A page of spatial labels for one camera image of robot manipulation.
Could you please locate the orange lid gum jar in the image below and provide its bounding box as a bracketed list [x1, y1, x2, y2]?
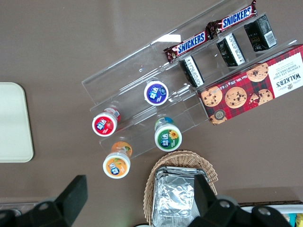
[102, 141, 134, 179]

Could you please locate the blue lid gum jar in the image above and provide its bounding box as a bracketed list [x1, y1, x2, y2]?
[143, 79, 169, 106]

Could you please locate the beige plastic tray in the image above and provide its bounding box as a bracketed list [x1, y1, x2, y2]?
[0, 82, 35, 163]

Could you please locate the white rectangular snack tray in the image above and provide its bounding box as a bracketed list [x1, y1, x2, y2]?
[238, 200, 303, 227]

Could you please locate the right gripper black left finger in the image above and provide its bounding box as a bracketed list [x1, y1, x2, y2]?
[54, 175, 89, 222]

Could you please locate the small black box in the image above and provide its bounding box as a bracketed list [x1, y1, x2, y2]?
[216, 32, 246, 68]
[178, 55, 205, 89]
[243, 14, 278, 53]

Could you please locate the light oval wicker basket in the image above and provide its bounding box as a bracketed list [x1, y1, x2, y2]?
[143, 149, 219, 227]

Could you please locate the green lid gum jar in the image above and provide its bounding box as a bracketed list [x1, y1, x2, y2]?
[154, 116, 183, 152]

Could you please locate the red lid gum jar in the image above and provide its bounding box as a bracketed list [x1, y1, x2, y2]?
[91, 106, 122, 137]

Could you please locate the aluminium foil container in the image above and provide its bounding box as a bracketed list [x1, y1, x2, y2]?
[151, 166, 210, 227]

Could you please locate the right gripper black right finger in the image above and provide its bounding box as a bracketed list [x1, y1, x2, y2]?
[193, 174, 219, 217]

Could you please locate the Snickers chocolate bar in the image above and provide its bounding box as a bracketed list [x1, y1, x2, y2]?
[163, 30, 210, 64]
[206, 0, 258, 40]

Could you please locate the clear acrylic stepped stand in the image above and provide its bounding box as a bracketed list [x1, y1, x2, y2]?
[148, 0, 303, 96]
[81, 42, 210, 160]

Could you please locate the red Walkers cookie box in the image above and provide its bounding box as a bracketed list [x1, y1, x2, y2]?
[196, 44, 303, 126]

